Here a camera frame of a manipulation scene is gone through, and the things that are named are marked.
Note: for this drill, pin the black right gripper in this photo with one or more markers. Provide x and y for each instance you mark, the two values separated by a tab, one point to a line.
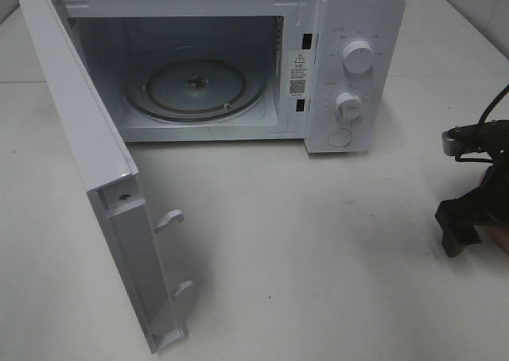
485	205

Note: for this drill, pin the white round door button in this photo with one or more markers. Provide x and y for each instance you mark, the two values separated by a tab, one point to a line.
340	138

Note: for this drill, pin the white microwave door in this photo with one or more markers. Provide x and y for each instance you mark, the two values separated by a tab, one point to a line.
109	175

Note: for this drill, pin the pink round plate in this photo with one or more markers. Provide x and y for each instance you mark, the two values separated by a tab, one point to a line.
500	236

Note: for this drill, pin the white lower timer knob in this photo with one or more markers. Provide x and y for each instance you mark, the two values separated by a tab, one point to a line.
348	105

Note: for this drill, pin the white upper power knob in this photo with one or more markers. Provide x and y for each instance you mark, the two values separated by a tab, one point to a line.
358	56

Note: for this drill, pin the white warning label sticker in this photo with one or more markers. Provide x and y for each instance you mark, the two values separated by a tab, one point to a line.
298	69

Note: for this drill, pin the glass microwave turntable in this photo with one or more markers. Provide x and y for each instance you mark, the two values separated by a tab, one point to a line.
199	90

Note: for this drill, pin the white microwave oven body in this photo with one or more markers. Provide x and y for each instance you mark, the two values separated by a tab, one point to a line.
117	37

